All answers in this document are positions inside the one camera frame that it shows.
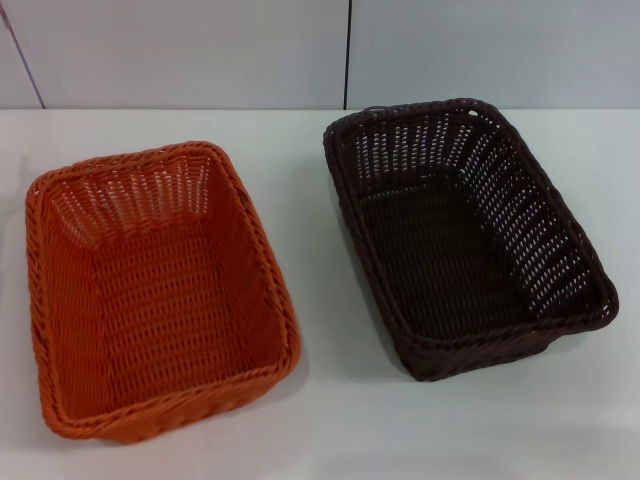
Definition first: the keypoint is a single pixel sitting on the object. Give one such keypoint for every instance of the dark brown woven plastic basket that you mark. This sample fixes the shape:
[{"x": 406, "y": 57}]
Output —
[{"x": 440, "y": 260}]

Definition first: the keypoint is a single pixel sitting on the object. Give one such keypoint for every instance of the orange woven plastic basket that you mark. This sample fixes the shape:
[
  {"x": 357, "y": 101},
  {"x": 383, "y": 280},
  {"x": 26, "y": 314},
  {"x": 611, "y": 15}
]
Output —
[{"x": 165, "y": 310}]

